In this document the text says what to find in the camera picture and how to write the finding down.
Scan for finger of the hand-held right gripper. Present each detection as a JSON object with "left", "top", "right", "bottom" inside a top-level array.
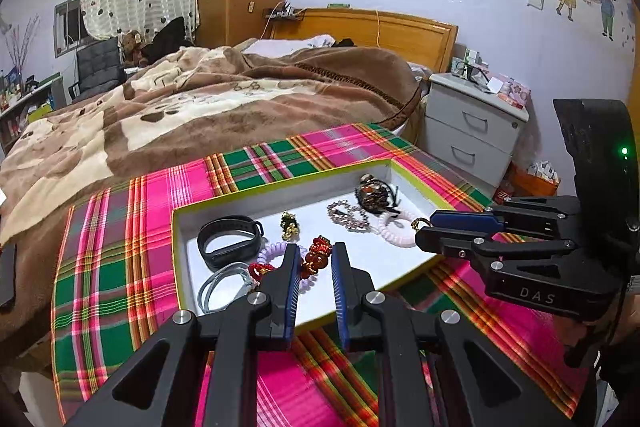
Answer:
[
  {"left": 415, "top": 227, "right": 583, "bottom": 270},
  {"left": 429, "top": 196, "right": 582, "bottom": 234}
]

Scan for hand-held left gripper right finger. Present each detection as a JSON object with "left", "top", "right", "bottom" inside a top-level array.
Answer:
[{"left": 331, "top": 242, "right": 576, "bottom": 427}]

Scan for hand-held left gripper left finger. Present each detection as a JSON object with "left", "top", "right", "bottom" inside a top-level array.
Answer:
[{"left": 65, "top": 244, "right": 304, "bottom": 427}]

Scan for red bead bracelet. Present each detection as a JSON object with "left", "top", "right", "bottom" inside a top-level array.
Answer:
[{"left": 300, "top": 234, "right": 335, "bottom": 280}]

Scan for purple spiral hair tie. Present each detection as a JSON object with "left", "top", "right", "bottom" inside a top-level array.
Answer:
[{"left": 256, "top": 243, "right": 307, "bottom": 265}]

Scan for red hair tie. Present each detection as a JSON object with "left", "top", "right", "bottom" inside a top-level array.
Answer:
[{"left": 247, "top": 261, "right": 276, "bottom": 283}]

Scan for gold hair clip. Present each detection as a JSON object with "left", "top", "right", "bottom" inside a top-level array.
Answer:
[{"left": 279, "top": 211, "right": 301, "bottom": 242}]

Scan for white spiral hair tie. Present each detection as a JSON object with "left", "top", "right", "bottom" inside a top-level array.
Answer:
[{"left": 377, "top": 211, "right": 418, "bottom": 249}]

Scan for black cord bracelet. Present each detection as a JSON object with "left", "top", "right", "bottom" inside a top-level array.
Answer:
[{"left": 377, "top": 179, "right": 405, "bottom": 215}]

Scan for sparkly beaded bracelet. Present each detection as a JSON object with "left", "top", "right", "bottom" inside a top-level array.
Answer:
[{"left": 327, "top": 201, "right": 373, "bottom": 233}]

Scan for white box with green rim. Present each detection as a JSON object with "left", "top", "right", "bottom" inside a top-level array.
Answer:
[{"left": 171, "top": 158, "right": 446, "bottom": 333}]

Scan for grey hair ties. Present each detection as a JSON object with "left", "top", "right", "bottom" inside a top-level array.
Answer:
[{"left": 197, "top": 261, "right": 253, "bottom": 315}]

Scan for dark beaded bracelet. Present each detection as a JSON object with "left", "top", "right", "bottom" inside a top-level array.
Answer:
[{"left": 354, "top": 174, "right": 396, "bottom": 212}]

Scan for black wristband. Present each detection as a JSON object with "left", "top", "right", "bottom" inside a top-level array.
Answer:
[{"left": 196, "top": 215, "right": 265, "bottom": 272}]

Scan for orange bag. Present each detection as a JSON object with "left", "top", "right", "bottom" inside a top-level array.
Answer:
[{"left": 510, "top": 159, "right": 561, "bottom": 198}]

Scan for grey nightstand with drawers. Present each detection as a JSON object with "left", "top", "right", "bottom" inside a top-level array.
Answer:
[{"left": 424, "top": 72, "right": 530, "bottom": 188}]

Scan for pink box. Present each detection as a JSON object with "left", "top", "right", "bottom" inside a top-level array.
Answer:
[{"left": 495, "top": 77, "right": 531, "bottom": 110}]

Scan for eyeglasses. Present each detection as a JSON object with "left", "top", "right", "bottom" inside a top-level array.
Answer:
[{"left": 452, "top": 59, "right": 493, "bottom": 82}]

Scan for pink green plaid cloth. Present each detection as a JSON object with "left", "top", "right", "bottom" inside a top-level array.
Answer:
[{"left": 50, "top": 122, "right": 601, "bottom": 427}]

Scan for wooden bed headboard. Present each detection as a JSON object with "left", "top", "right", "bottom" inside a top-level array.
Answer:
[{"left": 260, "top": 8, "right": 460, "bottom": 75}]

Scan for brown patterned blanket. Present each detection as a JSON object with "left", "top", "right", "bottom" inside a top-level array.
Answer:
[{"left": 0, "top": 44, "right": 423, "bottom": 343}]

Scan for white pillow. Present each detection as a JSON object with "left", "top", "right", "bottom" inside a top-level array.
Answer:
[{"left": 242, "top": 34, "right": 336, "bottom": 55}]

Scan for power strip with chargers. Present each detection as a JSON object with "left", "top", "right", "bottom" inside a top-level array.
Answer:
[{"left": 262, "top": 2, "right": 306, "bottom": 20}]

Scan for black bag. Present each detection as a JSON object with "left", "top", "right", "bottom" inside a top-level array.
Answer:
[{"left": 142, "top": 17, "right": 193, "bottom": 58}]

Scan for black remote control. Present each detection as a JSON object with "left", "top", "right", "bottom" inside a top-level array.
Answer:
[{"left": 0, "top": 243, "right": 18, "bottom": 308}]

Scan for brown teddy bear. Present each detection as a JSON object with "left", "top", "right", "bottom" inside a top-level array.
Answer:
[{"left": 119, "top": 30, "right": 148, "bottom": 68}]

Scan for black chair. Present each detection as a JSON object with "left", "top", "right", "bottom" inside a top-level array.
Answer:
[{"left": 67, "top": 38, "right": 128, "bottom": 100}]

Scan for white bookshelf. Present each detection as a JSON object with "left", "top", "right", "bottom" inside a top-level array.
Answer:
[{"left": 0, "top": 74, "right": 66, "bottom": 152}]

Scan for window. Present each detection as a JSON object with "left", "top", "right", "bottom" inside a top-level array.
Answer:
[{"left": 52, "top": 0, "right": 88, "bottom": 58}]

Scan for dry branch decoration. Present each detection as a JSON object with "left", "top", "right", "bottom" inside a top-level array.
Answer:
[{"left": 0, "top": 14, "right": 41, "bottom": 78}]

